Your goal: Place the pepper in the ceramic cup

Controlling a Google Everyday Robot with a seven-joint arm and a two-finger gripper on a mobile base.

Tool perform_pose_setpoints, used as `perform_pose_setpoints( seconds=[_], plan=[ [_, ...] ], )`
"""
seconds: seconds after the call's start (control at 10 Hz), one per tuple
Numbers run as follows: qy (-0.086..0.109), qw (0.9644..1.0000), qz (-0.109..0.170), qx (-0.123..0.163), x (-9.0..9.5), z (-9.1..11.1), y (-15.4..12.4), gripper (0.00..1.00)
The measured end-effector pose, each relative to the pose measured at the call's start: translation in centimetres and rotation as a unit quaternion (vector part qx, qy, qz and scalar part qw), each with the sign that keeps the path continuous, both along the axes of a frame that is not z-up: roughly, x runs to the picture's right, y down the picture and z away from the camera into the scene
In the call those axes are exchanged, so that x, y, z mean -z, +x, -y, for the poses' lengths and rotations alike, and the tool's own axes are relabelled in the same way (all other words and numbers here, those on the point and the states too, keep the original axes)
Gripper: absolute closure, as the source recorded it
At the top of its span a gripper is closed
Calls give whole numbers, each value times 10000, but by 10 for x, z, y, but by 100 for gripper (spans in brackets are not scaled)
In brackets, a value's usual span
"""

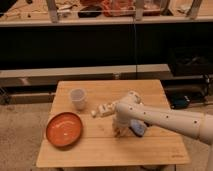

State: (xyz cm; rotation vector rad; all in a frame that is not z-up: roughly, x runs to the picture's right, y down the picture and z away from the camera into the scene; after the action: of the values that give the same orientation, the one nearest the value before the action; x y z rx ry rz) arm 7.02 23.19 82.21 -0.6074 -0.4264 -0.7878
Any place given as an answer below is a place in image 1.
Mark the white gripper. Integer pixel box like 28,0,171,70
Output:
112,118,129,137

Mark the black bag on floor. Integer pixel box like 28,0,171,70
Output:
168,47,213,76

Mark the red cloth on shelf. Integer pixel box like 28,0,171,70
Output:
101,0,135,17

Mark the orange ceramic plate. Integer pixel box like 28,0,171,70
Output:
46,112,83,147

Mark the translucent plastic cup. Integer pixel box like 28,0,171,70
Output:
70,88,86,110

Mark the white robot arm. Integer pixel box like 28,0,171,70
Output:
113,91,213,145

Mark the long wooden bench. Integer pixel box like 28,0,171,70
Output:
0,64,172,87

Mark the blue cloth sponge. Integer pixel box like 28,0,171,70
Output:
130,120,146,137

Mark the small wooden table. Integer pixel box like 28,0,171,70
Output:
36,80,190,168

